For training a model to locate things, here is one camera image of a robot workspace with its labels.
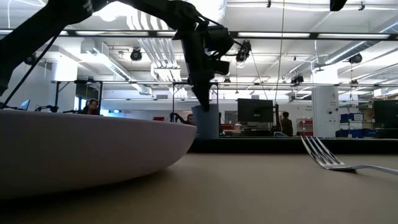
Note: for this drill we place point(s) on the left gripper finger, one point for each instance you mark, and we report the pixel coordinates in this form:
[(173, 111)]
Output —
[(202, 96), (211, 91)]

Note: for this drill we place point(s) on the blue ribbed cup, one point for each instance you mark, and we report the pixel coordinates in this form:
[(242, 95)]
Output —
[(206, 126)]

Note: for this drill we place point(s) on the lavender round plate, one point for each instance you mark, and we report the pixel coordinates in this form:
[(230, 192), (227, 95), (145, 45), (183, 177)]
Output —
[(93, 149)]

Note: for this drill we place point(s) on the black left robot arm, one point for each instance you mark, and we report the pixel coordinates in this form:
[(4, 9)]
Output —
[(31, 31)]

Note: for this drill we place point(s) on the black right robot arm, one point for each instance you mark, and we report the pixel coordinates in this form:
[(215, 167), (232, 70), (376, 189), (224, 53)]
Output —
[(338, 3)]

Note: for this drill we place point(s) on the dark green serving tray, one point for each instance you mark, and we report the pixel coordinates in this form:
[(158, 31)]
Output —
[(248, 146)]

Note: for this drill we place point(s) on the person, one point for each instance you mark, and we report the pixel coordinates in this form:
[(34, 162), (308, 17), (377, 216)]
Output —
[(91, 107), (286, 126), (190, 119)]

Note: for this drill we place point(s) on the black computer monitor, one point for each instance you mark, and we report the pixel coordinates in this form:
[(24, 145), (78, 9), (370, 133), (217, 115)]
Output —
[(385, 113), (255, 110)]

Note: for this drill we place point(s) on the black round ceiling fixture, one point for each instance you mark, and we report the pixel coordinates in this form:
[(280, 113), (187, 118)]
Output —
[(136, 54), (355, 58)]

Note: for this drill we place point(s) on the cart with red bins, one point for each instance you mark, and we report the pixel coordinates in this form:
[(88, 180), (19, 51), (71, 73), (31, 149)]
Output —
[(305, 127)]

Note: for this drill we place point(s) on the blue storage bins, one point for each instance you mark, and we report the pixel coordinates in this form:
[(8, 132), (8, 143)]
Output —
[(354, 133)]

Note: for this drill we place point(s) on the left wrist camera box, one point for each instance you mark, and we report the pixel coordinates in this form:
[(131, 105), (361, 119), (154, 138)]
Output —
[(219, 39)]

